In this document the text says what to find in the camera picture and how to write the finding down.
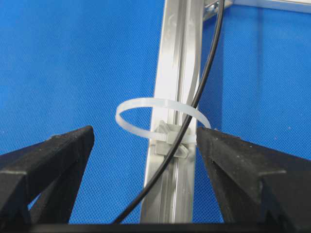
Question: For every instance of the aluminium extrusion frame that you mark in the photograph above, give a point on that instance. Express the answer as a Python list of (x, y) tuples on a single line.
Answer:
[(175, 97)]

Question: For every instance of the white zip tie loop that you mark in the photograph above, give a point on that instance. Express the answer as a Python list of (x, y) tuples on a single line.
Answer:
[(165, 132)]

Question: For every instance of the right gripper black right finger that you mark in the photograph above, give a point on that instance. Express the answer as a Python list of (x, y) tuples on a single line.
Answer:
[(253, 183)]

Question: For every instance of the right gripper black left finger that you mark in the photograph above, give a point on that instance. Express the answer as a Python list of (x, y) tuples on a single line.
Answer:
[(39, 183)]

